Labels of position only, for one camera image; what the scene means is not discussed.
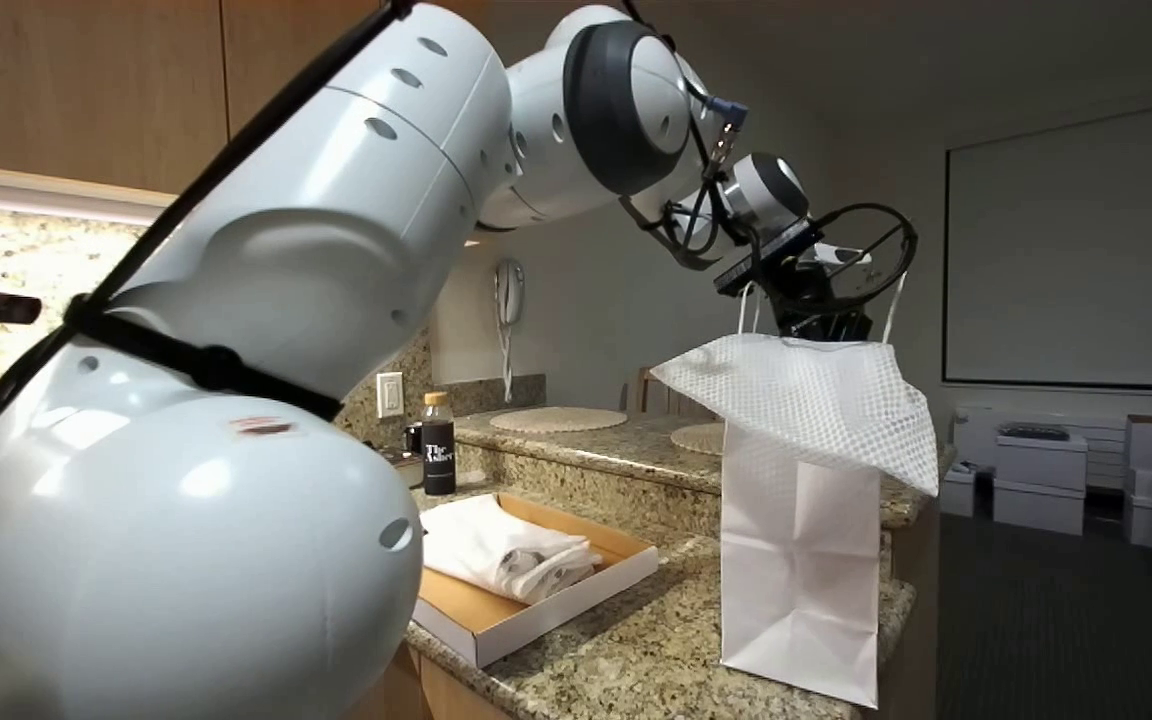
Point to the white wall outlet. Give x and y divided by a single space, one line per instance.
389 393

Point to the white box with dark top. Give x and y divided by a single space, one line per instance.
1042 482

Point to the white wall phone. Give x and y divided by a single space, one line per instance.
507 301

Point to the wooden drawer front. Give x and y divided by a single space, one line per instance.
442 692

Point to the white waffle textured towel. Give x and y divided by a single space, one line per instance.
817 393

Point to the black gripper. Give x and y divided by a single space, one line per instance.
811 292

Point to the wooden wall cabinets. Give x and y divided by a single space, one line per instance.
42 83

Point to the white projector screen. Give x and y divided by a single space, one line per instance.
1077 247

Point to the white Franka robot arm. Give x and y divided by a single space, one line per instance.
201 533

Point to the white paper bag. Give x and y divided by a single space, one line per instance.
801 585

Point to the wooden dining chair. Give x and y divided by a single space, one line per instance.
656 399

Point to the dark sauce bottle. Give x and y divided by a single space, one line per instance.
436 452

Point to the small white storage box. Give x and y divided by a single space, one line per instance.
958 489

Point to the shallow cardboard tray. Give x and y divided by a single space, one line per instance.
576 585

